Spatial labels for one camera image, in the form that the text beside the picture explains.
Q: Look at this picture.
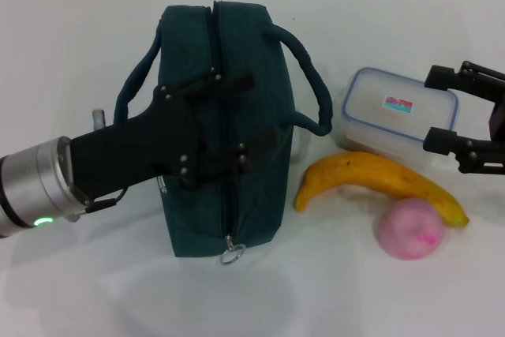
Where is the yellow banana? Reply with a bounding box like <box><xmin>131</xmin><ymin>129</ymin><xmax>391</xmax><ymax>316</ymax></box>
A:
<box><xmin>294</xmin><ymin>150</ymin><xmax>470</xmax><ymax>230</ymax></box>

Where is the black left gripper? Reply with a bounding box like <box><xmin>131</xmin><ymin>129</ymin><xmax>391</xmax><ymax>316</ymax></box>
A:
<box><xmin>69</xmin><ymin>68</ymin><xmax>279</xmax><ymax>200</ymax></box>

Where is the clear container with blue rim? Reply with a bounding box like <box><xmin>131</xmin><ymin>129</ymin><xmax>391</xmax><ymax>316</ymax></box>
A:
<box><xmin>339</xmin><ymin>66</ymin><xmax>460</xmax><ymax>174</ymax></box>

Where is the dark teal fabric bag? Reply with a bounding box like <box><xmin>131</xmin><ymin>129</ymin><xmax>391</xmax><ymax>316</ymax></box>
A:
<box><xmin>113</xmin><ymin>0</ymin><xmax>334</xmax><ymax>261</ymax></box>

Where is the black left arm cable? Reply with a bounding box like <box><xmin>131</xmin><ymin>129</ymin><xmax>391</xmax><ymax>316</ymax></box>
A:
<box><xmin>77</xmin><ymin>189</ymin><xmax>128</xmax><ymax>215</ymax></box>

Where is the silver left wrist port stub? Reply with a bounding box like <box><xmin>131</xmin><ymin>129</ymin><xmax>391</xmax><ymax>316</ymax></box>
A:
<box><xmin>92</xmin><ymin>109</ymin><xmax>107</xmax><ymax>132</ymax></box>

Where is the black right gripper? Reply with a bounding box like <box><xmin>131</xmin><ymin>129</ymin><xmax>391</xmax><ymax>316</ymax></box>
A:
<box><xmin>422</xmin><ymin>59</ymin><xmax>505</xmax><ymax>175</ymax></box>

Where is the pink peach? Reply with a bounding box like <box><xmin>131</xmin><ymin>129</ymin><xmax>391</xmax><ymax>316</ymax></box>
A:
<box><xmin>374</xmin><ymin>197</ymin><xmax>446</xmax><ymax>261</ymax></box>

